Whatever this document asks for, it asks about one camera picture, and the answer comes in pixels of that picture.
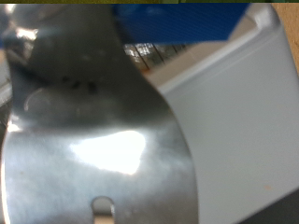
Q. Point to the silver toaster oven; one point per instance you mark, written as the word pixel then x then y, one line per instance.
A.
pixel 243 124

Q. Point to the black spatula with blue block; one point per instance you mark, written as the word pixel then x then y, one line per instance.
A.
pixel 78 109

